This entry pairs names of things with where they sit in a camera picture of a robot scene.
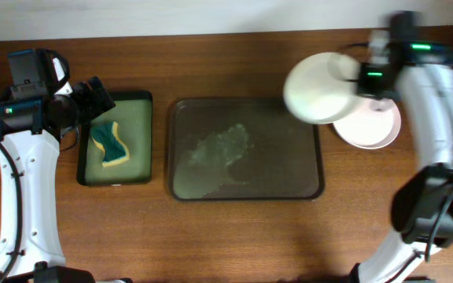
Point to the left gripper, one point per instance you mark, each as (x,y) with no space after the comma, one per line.
(82,92)

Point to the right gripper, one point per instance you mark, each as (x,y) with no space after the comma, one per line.
(370,94)

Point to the green and yellow sponge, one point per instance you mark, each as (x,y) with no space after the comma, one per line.
(106,138)

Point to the pink plate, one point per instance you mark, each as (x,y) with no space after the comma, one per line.
(373,125)

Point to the white green-tinted plate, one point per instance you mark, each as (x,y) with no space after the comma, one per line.
(321,88)

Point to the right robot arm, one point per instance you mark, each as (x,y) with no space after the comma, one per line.
(421,74)

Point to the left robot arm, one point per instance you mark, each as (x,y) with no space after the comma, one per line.
(32,120)

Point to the small black water tray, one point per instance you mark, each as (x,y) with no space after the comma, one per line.
(134,114)

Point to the large brown serving tray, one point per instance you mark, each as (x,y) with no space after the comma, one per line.
(242,149)

